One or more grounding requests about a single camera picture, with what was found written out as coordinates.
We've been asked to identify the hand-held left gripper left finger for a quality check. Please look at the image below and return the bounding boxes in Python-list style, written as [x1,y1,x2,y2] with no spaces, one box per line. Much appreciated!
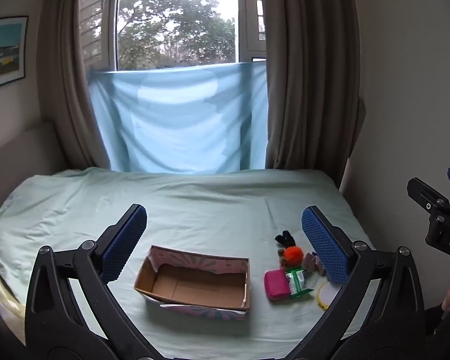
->
[24,203,162,360]

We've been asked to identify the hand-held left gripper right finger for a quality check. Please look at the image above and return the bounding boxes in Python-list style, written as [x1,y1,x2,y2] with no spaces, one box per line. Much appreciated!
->
[289,205,426,360]

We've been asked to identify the pink fabric face mask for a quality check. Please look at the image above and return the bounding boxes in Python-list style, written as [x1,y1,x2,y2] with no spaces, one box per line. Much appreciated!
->
[310,253,326,274]

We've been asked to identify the orange fluffy pompom toy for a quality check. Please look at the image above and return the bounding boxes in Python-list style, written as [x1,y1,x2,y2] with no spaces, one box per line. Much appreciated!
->
[278,247,305,269]

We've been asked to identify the yellow rimmed round mesh pouch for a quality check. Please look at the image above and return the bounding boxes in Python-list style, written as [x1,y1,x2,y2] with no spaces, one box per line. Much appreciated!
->
[314,280,341,310]

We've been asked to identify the green wet wipes packet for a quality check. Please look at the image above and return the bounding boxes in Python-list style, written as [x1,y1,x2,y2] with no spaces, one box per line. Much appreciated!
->
[285,268,314,299]

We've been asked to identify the magenta pouch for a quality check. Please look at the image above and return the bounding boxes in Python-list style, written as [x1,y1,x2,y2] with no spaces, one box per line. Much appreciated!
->
[263,269,291,301]

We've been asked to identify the patterned cardboard box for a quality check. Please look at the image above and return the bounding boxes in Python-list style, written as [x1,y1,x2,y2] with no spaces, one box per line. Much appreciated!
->
[134,245,252,321]

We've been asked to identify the person's right forearm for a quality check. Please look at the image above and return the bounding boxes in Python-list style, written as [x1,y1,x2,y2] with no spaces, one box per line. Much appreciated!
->
[424,300,450,342]

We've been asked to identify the cream pillow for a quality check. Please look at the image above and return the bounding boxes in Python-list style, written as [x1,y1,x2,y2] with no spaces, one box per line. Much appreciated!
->
[0,260,28,346]

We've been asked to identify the light blue hanging cloth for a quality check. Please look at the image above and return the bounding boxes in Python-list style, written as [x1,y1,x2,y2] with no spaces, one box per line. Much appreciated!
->
[88,61,269,175]

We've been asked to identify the beige curtain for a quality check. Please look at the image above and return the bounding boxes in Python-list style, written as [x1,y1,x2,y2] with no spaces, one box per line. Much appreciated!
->
[35,0,111,169]
[257,0,365,186]

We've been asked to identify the window with shutter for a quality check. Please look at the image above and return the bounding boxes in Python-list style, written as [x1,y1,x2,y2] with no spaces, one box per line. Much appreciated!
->
[79,0,268,73]

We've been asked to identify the framed wall picture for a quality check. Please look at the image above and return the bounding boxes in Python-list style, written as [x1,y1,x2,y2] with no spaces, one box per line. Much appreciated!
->
[0,16,29,93]

